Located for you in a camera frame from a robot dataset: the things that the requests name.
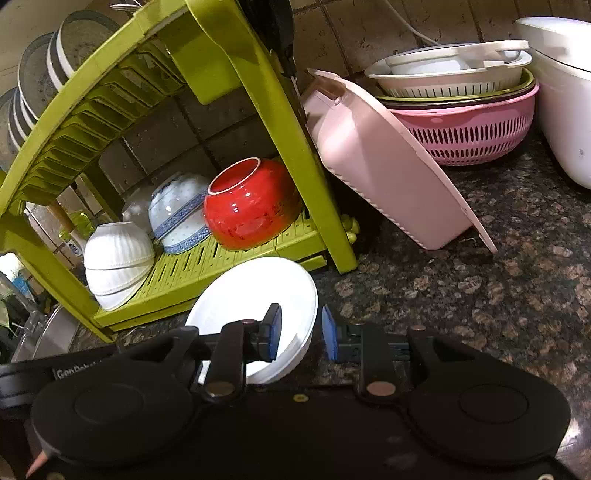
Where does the pink colander basket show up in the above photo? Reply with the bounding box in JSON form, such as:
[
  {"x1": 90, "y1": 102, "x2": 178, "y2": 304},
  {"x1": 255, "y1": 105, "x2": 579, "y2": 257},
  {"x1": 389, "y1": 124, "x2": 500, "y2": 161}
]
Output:
[{"x1": 391, "y1": 84, "x2": 539, "y2": 166}]

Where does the white rice cooker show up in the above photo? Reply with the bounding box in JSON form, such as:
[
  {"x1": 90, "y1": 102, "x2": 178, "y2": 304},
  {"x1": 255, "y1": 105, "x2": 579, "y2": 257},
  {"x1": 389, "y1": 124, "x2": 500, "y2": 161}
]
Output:
[{"x1": 516, "y1": 16, "x2": 591, "y2": 188}]

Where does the pink plastic basin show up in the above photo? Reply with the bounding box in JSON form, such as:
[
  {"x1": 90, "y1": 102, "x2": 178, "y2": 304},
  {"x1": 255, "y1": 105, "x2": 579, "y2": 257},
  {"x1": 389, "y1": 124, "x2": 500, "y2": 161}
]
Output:
[{"x1": 303, "y1": 69, "x2": 497, "y2": 254}]

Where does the white round bowl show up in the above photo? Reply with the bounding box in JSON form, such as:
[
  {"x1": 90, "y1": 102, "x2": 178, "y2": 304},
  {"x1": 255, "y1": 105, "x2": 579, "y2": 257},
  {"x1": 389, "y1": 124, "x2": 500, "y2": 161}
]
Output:
[{"x1": 185, "y1": 257, "x2": 318, "y2": 385}]

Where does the white colander set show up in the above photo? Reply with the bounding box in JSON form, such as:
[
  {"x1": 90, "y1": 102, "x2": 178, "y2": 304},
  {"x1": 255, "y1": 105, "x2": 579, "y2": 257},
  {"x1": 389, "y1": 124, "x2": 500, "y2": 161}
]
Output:
[{"x1": 365, "y1": 40, "x2": 532, "y2": 99}]

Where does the stainless steel sink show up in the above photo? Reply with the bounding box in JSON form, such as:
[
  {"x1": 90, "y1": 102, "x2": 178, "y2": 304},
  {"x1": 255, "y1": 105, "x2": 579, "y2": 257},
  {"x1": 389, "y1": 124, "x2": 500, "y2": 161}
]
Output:
[{"x1": 10, "y1": 305, "x2": 79, "y2": 363}]

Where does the blue patterned bowl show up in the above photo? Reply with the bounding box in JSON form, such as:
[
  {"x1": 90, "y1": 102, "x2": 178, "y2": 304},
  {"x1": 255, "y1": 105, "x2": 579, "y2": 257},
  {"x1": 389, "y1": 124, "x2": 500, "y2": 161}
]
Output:
[{"x1": 148, "y1": 172, "x2": 211, "y2": 255}]

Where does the green dish rack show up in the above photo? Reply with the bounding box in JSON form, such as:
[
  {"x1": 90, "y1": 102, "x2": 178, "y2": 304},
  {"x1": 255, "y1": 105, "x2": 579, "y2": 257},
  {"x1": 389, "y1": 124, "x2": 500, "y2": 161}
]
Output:
[{"x1": 1, "y1": 1, "x2": 358, "y2": 342}]

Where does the white ribbed bowl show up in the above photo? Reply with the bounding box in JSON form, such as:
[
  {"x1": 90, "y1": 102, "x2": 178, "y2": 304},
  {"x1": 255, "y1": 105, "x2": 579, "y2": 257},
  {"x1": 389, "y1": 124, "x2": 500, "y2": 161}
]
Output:
[{"x1": 84, "y1": 221, "x2": 155, "y2": 311}]

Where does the red bowl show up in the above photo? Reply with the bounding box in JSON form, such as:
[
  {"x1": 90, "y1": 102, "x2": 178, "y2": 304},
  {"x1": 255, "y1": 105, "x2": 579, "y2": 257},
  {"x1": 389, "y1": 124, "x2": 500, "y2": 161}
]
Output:
[{"x1": 204, "y1": 157, "x2": 304, "y2": 251}]

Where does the grey rimmed plate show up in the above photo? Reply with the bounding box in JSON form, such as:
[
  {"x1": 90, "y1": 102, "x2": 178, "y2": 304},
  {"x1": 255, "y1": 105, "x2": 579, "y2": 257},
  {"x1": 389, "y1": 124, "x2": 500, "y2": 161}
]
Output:
[{"x1": 17, "y1": 33, "x2": 57, "y2": 121}]

